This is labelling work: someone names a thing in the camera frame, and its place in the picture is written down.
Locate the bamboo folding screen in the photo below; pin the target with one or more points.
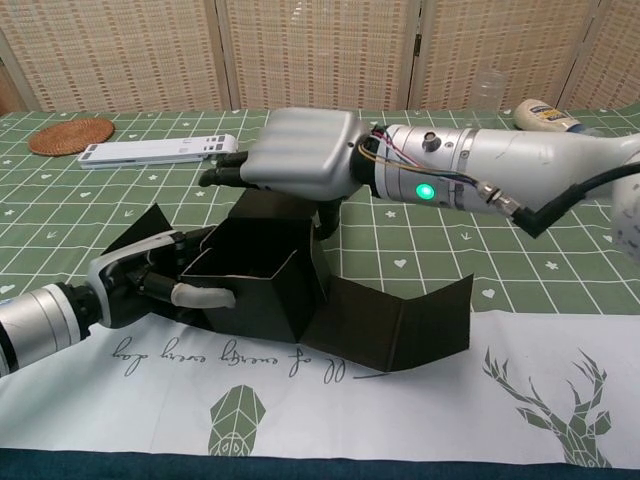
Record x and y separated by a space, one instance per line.
320 55

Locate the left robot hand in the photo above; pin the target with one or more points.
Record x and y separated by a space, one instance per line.
125 260

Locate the white folding stand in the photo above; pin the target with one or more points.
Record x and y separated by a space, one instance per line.
150 150

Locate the green checked tablecloth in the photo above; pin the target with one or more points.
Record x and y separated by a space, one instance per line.
450 280

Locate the mayonnaise squeeze bottle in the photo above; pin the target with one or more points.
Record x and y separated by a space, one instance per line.
542 116

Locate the round woven rattan coaster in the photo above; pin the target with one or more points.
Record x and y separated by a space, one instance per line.
70 137

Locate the black paper box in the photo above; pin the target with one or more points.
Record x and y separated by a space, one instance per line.
270 305

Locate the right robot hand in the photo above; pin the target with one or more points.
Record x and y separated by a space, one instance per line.
305 150

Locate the clear plastic jar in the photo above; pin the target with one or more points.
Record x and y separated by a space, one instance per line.
490 92

